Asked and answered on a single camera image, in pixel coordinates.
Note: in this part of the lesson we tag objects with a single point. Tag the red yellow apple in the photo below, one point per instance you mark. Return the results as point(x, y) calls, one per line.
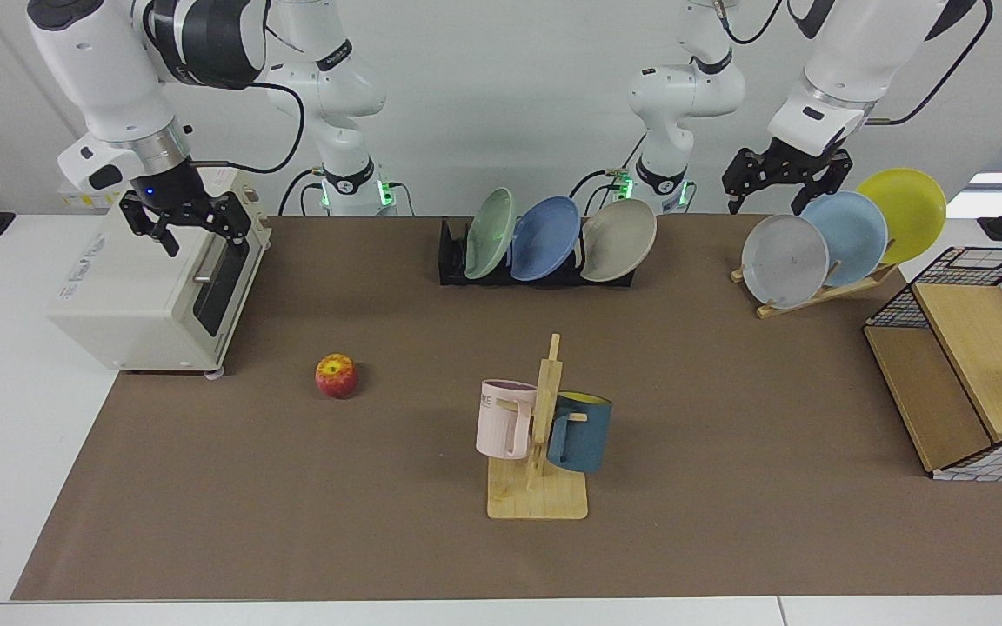
point(336, 376)

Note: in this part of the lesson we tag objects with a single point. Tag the light blue plate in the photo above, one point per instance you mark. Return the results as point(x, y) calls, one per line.
point(853, 230)

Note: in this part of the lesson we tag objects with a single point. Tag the grey plate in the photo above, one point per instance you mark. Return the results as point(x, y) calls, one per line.
point(784, 261)

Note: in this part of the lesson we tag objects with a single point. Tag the yellow plate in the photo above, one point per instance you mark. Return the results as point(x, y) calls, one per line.
point(910, 209)

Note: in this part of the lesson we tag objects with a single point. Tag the wooden dish rack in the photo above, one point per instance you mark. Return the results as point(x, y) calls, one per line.
point(771, 308)

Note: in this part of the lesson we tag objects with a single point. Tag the beige plate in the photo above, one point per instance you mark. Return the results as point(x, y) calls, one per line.
point(618, 241)

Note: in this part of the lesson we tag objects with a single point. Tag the black dish rack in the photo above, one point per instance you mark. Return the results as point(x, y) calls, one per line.
point(450, 261)

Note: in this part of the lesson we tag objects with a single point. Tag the pale green plate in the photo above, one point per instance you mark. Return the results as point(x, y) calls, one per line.
point(488, 235)

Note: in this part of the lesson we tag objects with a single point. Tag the pale toaster oven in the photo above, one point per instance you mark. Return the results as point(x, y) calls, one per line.
point(136, 296)

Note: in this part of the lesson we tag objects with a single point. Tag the white box with yellow labels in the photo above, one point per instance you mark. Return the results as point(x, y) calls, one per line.
point(75, 198)

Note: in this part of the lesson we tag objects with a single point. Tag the brown table cloth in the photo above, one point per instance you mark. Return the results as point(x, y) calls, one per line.
point(292, 504)

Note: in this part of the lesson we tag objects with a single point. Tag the dark blue mug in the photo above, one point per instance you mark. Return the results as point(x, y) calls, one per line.
point(584, 439)

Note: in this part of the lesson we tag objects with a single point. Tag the pink mug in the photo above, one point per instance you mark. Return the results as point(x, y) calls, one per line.
point(501, 422)

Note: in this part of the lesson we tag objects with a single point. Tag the wooden cup stand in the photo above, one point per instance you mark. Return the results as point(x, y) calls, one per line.
point(536, 500)

